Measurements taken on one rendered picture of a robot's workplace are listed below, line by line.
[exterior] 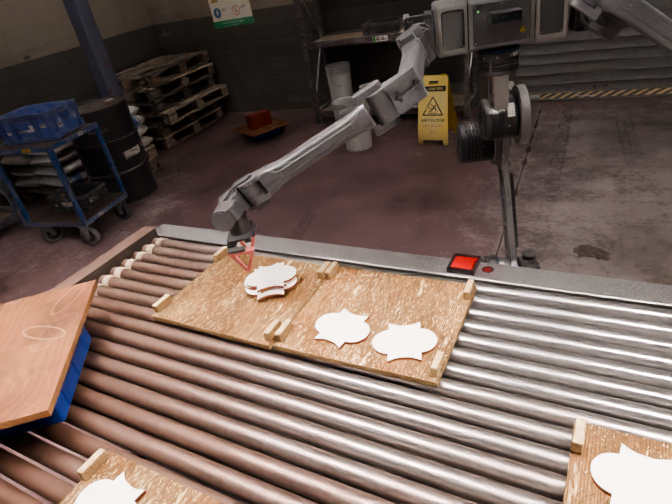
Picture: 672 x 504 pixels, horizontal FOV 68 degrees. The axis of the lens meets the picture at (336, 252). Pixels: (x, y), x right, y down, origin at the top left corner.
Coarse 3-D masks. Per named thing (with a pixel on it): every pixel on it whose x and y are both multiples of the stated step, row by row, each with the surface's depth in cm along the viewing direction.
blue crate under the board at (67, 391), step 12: (84, 336) 134; (84, 348) 132; (72, 360) 123; (84, 360) 130; (72, 372) 122; (72, 384) 121; (60, 396) 114; (72, 396) 119; (60, 408) 112; (36, 420) 111; (48, 420) 112; (60, 420) 113; (0, 432) 111; (12, 432) 111
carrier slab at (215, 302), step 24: (216, 264) 159; (264, 264) 154; (288, 264) 152; (312, 264) 150; (192, 288) 150; (216, 288) 147; (240, 288) 145; (312, 288) 139; (168, 312) 141; (192, 312) 139; (216, 312) 137; (240, 312) 135; (264, 312) 133; (288, 312) 132; (240, 336) 126
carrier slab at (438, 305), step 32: (320, 288) 138; (352, 288) 136; (384, 288) 133; (416, 288) 131; (448, 288) 129; (384, 320) 122; (416, 320) 120; (448, 320) 118; (288, 352) 120; (320, 352) 116; (352, 352) 115; (448, 352) 110
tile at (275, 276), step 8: (280, 264) 146; (256, 272) 145; (264, 272) 144; (272, 272) 143; (280, 272) 143; (288, 272) 142; (296, 272) 142; (248, 280) 142; (256, 280) 141; (264, 280) 140; (272, 280) 140; (280, 280) 139; (288, 280) 139; (264, 288) 138
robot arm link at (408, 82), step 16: (416, 32) 140; (400, 48) 143; (416, 48) 132; (400, 64) 128; (416, 64) 121; (400, 80) 113; (416, 80) 113; (384, 96) 114; (400, 96) 115; (416, 96) 115; (384, 112) 115; (400, 112) 116
